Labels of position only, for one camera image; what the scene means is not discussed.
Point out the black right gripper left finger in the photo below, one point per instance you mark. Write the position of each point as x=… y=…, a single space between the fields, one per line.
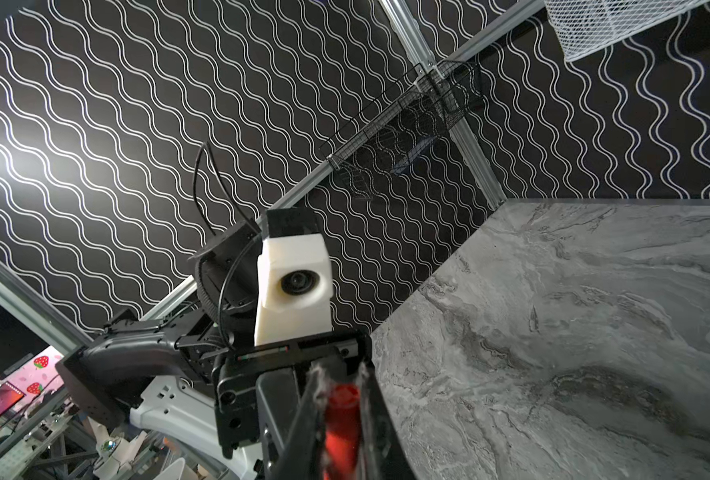
x=297 y=423

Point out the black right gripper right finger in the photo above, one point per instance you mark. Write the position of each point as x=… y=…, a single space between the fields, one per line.
x=380 y=454

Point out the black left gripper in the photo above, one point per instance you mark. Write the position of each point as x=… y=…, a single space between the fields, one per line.
x=259 y=390

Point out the red pen cap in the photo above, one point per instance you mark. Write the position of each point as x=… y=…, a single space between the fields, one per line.
x=343 y=432

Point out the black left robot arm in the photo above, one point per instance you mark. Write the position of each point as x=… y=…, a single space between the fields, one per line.
x=158 y=375

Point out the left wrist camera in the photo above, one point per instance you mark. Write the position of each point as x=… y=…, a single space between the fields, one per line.
x=295 y=280

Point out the black wire mesh basket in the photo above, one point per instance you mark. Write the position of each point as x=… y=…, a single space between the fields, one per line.
x=393 y=131

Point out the white wire mesh basket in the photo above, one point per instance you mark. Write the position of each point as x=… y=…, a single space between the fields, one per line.
x=584 y=27

